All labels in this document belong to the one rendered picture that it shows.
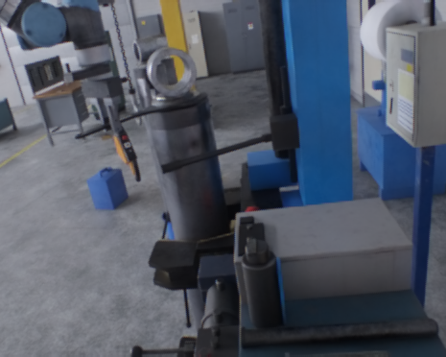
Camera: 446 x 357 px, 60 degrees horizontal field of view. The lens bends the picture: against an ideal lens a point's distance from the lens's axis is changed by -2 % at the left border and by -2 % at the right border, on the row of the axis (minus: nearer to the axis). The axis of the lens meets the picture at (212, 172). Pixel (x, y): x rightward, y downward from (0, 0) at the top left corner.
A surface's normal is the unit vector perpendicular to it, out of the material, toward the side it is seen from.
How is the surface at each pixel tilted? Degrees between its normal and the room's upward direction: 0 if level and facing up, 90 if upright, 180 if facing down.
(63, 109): 90
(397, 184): 90
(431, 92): 90
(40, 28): 94
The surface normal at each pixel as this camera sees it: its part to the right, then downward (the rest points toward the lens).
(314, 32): -0.07, 0.39
